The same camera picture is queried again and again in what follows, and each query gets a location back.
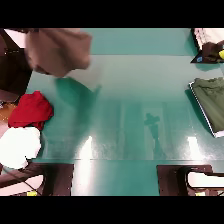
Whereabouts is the brown T-shirt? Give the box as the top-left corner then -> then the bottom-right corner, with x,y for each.
24,28 -> 93,79

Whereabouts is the dark brown garment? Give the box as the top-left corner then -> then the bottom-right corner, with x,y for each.
201,40 -> 224,63

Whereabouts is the black mounting plate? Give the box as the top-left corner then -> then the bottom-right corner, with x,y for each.
156,164 -> 214,197
40,162 -> 75,197

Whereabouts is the white folded garment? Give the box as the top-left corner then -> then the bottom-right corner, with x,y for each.
194,28 -> 224,51

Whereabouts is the red garment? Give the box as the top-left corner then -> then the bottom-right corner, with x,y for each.
7,90 -> 55,131

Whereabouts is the green garment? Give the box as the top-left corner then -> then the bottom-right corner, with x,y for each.
189,76 -> 224,139

